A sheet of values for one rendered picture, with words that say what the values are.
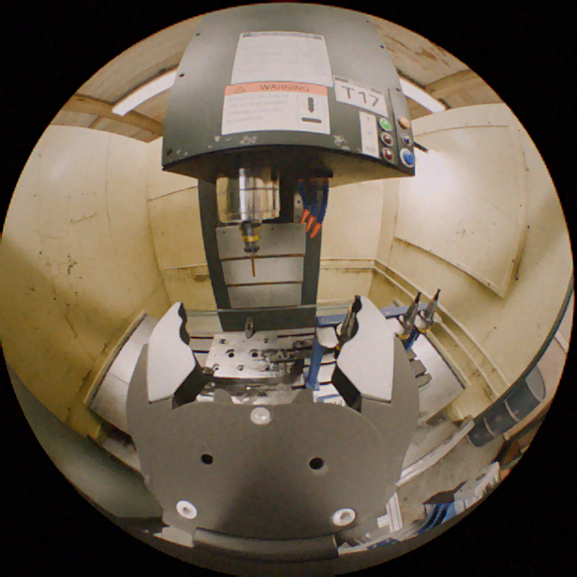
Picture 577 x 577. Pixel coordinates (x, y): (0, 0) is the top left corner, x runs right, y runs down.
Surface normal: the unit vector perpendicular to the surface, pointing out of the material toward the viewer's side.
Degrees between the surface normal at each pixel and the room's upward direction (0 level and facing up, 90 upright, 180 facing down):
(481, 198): 90
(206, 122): 90
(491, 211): 90
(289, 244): 90
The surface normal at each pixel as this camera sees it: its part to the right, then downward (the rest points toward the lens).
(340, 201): 0.09, 0.48
